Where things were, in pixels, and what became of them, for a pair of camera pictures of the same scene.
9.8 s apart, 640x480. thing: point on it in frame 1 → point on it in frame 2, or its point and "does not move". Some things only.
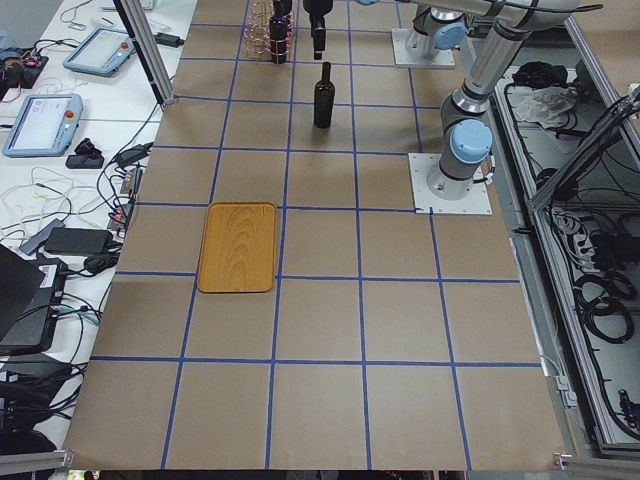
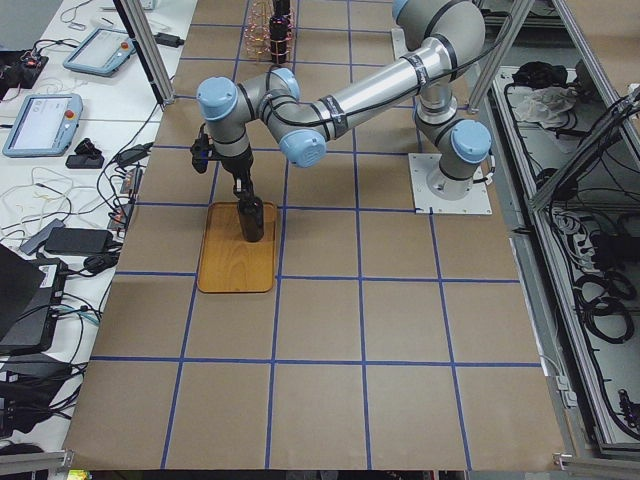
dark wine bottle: (324, 99) → (252, 218)
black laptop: (26, 290) does not move
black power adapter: (83, 241) does not move
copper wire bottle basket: (257, 33) does not move
